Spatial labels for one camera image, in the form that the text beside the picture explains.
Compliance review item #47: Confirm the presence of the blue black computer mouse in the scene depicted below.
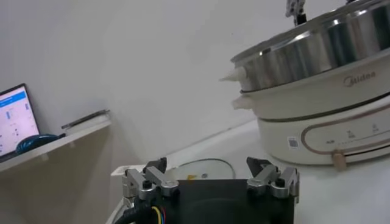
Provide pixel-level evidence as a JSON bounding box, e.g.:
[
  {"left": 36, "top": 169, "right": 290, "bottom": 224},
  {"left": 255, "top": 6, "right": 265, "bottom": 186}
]
[{"left": 15, "top": 133, "right": 60, "bottom": 155}]

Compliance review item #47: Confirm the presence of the glass pot lid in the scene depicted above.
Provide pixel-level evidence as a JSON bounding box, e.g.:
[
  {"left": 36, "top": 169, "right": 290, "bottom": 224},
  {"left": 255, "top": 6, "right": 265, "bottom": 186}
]
[{"left": 111, "top": 157, "right": 237, "bottom": 181}]

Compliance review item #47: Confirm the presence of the stainless steel steamer basket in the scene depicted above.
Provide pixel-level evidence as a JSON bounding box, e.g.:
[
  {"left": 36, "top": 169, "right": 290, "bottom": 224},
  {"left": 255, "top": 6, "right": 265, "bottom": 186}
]
[{"left": 218, "top": 0, "right": 390, "bottom": 93}]

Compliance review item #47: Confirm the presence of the white electric cooking pot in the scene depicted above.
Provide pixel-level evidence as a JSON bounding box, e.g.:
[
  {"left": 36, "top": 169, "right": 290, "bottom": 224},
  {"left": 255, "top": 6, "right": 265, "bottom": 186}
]
[{"left": 232, "top": 56, "right": 390, "bottom": 171}]

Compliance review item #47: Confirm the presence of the black laptop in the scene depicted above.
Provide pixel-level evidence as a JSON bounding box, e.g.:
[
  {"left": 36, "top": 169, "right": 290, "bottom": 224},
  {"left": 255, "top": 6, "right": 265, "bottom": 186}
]
[{"left": 0, "top": 83, "right": 41, "bottom": 164}]

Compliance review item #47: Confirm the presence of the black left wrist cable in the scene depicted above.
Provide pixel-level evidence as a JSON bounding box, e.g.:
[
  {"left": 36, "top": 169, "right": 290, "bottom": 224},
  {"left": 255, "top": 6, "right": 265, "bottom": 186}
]
[{"left": 114, "top": 199, "right": 167, "bottom": 224}]

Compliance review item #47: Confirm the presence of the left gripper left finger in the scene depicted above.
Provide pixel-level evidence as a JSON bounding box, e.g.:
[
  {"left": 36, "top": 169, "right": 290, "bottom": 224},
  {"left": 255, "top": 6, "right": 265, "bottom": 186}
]
[{"left": 121, "top": 156, "right": 181, "bottom": 201}]

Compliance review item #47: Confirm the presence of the white side desk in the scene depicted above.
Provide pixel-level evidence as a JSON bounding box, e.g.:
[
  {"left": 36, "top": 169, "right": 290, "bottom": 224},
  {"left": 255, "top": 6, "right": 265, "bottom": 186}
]
[{"left": 0, "top": 120, "right": 113, "bottom": 173}]

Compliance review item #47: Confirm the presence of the flat black device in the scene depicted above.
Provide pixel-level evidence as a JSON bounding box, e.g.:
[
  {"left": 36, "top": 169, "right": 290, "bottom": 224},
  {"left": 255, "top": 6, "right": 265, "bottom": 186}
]
[{"left": 60, "top": 109, "right": 110, "bottom": 130}]

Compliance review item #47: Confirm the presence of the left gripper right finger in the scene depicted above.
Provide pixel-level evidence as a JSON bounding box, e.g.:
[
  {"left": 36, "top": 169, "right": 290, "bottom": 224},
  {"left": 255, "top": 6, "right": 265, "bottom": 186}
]
[{"left": 245, "top": 156, "right": 301, "bottom": 204}]

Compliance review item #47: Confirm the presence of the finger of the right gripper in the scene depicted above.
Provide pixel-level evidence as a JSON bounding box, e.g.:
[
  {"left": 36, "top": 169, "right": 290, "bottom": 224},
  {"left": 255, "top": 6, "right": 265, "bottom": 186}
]
[{"left": 285, "top": 0, "right": 307, "bottom": 27}]

